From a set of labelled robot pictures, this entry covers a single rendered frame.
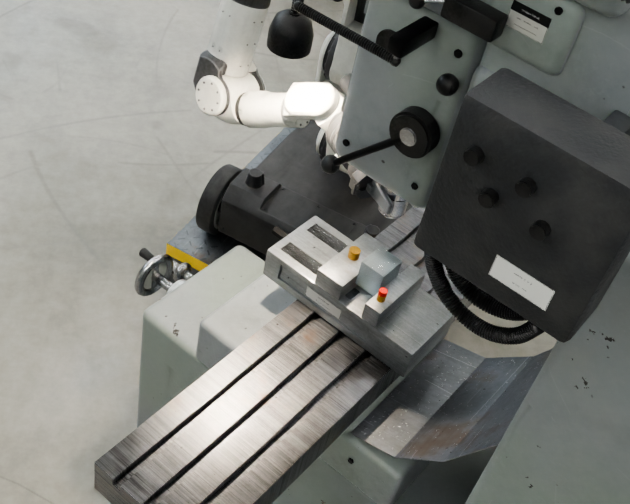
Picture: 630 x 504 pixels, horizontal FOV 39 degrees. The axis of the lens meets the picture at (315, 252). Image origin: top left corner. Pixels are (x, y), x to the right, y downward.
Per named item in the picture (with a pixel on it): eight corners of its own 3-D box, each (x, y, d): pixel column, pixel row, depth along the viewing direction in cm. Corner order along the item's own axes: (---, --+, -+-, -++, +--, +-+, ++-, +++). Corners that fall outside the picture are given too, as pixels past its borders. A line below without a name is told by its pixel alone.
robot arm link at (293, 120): (327, 114, 157) (268, 113, 165) (353, 135, 164) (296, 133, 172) (337, 80, 158) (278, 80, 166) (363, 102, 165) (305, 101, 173)
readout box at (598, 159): (404, 250, 100) (456, 95, 85) (447, 213, 106) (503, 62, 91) (559, 354, 93) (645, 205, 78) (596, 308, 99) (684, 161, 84)
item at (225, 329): (191, 359, 185) (196, 321, 177) (298, 276, 207) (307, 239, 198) (384, 515, 167) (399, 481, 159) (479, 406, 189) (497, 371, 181)
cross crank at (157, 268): (122, 293, 215) (123, 259, 207) (158, 269, 222) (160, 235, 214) (169, 331, 209) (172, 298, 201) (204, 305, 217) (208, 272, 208)
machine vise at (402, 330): (262, 273, 178) (269, 234, 170) (309, 238, 187) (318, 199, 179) (403, 378, 165) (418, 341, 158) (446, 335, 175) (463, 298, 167)
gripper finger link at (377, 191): (390, 216, 149) (372, 191, 152) (394, 202, 147) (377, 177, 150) (382, 218, 148) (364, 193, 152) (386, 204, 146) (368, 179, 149)
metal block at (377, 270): (354, 283, 168) (361, 261, 164) (373, 267, 172) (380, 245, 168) (376, 299, 166) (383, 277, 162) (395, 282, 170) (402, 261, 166)
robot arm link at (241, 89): (276, 132, 167) (202, 129, 179) (310, 125, 175) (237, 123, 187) (272, 74, 165) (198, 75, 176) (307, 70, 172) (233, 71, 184)
